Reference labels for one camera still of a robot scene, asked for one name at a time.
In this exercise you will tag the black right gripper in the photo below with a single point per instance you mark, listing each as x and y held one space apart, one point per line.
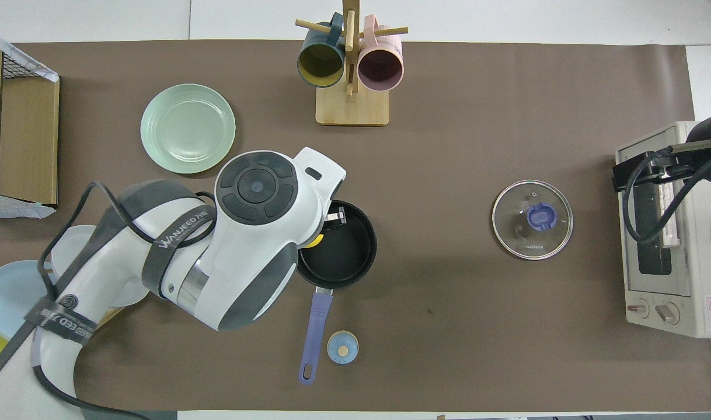
665 166

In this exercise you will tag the yellow potato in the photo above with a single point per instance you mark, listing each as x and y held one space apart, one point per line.
314 241

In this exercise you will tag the glass lid purple knob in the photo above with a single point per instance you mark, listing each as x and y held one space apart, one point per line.
533 233

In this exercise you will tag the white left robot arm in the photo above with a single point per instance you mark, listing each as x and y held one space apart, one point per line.
244 251

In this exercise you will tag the mint green plate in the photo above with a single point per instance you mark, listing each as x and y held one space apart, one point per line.
180 125

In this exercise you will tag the wooden plate rack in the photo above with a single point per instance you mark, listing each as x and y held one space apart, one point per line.
113 315

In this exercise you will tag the grey plate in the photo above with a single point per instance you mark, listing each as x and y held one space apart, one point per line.
75 251

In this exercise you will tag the light blue plate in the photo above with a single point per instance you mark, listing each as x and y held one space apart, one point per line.
11 291

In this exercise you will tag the wooden mug tree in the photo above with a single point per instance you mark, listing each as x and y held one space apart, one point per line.
352 108

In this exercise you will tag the beige toaster oven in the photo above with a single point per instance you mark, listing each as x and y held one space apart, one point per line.
700 303

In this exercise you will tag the dark blue mug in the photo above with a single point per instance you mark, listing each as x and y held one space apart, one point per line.
320 61

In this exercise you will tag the pink mug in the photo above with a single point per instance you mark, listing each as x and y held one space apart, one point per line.
380 67

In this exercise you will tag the brown paper table mat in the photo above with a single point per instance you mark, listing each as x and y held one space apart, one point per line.
478 321

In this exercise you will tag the wooden shelf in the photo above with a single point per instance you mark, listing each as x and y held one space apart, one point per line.
28 128

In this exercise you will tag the white checked cloth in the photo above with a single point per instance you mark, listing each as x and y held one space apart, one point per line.
11 209
17 55

